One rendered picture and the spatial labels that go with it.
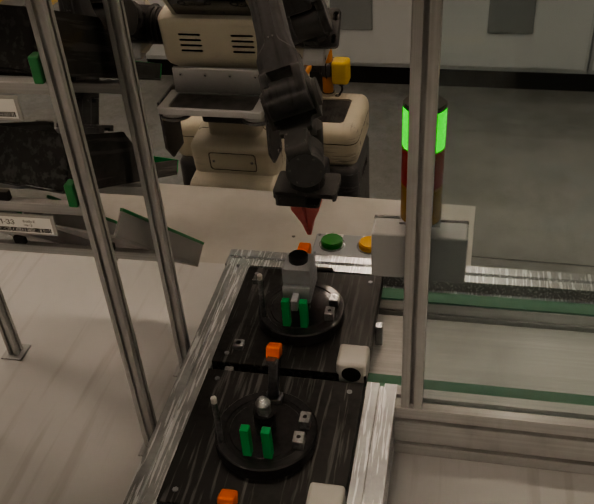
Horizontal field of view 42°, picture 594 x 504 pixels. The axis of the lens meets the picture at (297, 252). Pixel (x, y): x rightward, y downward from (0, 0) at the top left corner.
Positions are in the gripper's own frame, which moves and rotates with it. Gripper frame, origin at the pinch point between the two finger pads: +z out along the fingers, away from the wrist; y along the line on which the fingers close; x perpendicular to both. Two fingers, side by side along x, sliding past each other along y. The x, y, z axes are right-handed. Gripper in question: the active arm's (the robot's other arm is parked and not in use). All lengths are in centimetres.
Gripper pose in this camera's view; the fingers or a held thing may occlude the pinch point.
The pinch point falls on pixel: (309, 228)
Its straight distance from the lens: 130.7
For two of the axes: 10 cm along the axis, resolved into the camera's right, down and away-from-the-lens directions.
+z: 0.5, 8.0, 6.0
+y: 9.8, 0.7, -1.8
